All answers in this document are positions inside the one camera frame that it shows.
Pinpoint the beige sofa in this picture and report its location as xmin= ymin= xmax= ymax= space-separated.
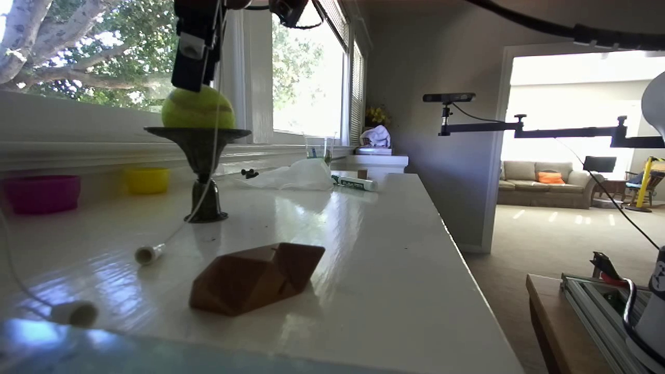
xmin=498 ymin=160 xmax=595 ymax=209

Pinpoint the yellow plastic bowl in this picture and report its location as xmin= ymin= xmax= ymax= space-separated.
xmin=124 ymin=168 xmax=170 ymax=195

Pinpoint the green whiteboard marker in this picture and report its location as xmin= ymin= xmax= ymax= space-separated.
xmin=330 ymin=173 xmax=375 ymax=192

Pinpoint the white folded cloth figure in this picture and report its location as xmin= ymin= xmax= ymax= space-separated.
xmin=360 ymin=126 xmax=392 ymax=148

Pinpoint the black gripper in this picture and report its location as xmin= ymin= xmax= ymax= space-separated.
xmin=173 ymin=0 xmax=310 ymax=92

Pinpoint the crumpled clear plastic sheet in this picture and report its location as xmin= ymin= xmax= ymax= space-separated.
xmin=245 ymin=159 xmax=333 ymax=192

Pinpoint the white cord pull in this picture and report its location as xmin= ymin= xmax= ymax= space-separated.
xmin=51 ymin=301 xmax=99 ymax=326
xmin=136 ymin=244 xmax=164 ymax=267

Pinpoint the magenta plastic bowl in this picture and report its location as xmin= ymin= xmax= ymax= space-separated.
xmin=2 ymin=174 xmax=82 ymax=214

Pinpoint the orange cushion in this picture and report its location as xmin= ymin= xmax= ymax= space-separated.
xmin=536 ymin=171 xmax=566 ymax=185

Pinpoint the dark metal goblet stand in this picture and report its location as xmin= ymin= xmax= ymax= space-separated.
xmin=149 ymin=127 xmax=249 ymax=222

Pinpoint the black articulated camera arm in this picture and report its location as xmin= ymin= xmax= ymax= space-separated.
xmin=442 ymin=108 xmax=665 ymax=148

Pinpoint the white cord pull near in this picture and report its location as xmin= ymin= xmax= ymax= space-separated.
xmin=51 ymin=301 xmax=99 ymax=326

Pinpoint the brown wooden polyhedron block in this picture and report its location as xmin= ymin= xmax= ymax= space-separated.
xmin=189 ymin=244 xmax=325 ymax=316

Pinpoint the small black clip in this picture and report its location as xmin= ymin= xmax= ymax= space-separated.
xmin=242 ymin=168 xmax=260 ymax=179

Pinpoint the wooden side table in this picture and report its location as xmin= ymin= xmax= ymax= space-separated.
xmin=527 ymin=274 xmax=612 ymax=374

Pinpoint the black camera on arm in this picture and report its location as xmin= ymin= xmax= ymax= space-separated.
xmin=423 ymin=92 xmax=476 ymax=104

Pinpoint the yellow-green tennis ball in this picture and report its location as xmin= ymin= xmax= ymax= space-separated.
xmin=163 ymin=86 xmax=235 ymax=130

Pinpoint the white cord pull far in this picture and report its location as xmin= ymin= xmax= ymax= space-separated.
xmin=136 ymin=244 xmax=164 ymax=267

